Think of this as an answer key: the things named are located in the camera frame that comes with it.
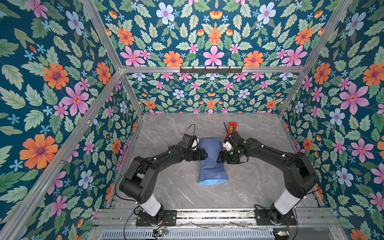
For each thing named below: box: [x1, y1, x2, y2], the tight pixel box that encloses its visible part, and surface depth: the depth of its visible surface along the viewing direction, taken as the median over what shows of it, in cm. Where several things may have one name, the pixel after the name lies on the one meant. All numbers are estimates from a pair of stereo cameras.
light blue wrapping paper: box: [198, 138, 229, 186], surface depth 86 cm
